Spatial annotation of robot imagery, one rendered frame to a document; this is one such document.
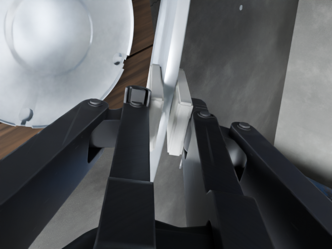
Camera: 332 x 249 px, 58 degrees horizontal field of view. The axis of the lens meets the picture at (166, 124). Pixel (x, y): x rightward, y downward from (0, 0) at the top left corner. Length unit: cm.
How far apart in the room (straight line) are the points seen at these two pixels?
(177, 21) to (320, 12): 193
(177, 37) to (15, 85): 33
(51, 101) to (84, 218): 81
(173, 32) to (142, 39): 42
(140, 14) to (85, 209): 85
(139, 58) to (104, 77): 9
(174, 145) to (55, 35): 34
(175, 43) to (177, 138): 5
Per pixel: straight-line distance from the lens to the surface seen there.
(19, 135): 51
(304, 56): 220
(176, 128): 15
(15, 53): 45
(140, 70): 61
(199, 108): 17
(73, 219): 123
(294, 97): 236
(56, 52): 48
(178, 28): 17
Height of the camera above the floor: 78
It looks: 36 degrees down
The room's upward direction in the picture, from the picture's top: 118 degrees clockwise
